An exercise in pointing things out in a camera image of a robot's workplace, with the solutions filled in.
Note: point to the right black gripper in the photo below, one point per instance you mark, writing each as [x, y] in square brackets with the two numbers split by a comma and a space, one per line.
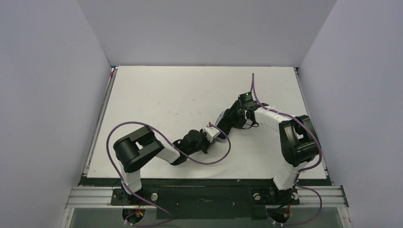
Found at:
[228, 120]

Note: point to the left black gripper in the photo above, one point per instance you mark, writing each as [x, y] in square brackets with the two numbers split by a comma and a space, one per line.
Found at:
[205, 143]

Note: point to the black umbrella case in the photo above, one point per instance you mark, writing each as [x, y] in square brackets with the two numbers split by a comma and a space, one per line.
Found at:
[224, 122]

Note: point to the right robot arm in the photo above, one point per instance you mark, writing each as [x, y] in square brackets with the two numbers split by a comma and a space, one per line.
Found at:
[296, 134]

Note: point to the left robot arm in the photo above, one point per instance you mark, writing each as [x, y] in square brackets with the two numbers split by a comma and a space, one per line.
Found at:
[136, 149]

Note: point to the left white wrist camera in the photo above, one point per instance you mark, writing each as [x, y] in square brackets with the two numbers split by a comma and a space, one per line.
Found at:
[211, 133]

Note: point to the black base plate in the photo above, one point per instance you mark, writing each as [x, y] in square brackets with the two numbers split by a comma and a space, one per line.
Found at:
[207, 202]

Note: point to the aluminium rail frame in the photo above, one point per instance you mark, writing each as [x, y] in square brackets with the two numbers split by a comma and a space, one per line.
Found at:
[104, 197]

